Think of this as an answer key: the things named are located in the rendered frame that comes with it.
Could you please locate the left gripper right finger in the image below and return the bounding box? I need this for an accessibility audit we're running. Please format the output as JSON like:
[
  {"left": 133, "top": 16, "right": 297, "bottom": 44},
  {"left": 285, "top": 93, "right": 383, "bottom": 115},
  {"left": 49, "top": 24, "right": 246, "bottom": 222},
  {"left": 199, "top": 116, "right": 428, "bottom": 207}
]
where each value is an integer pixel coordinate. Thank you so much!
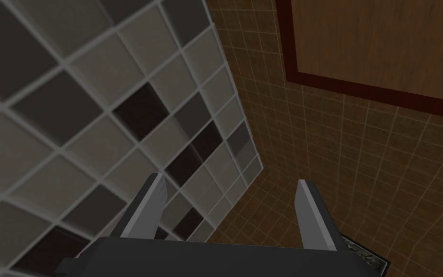
[{"left": 294, "top": 179, "right": 350, "bottom": 252}]

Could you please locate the brown wooden door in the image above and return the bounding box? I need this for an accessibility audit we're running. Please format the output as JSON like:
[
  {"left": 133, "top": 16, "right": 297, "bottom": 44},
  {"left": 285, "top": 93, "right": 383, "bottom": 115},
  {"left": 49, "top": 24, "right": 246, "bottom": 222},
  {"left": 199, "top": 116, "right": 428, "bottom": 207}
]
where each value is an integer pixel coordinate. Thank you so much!
[{"left": 275, "top": 0, "right": 443, "bottom": 123}]

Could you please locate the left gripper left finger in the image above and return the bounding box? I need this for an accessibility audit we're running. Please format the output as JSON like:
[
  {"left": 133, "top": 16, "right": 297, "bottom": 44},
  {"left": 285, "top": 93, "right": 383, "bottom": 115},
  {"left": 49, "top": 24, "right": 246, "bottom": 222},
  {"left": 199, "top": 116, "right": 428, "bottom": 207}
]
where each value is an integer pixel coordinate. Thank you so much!
[{"left": 110, "top": 173, "right": 168, "bottom": 240}]

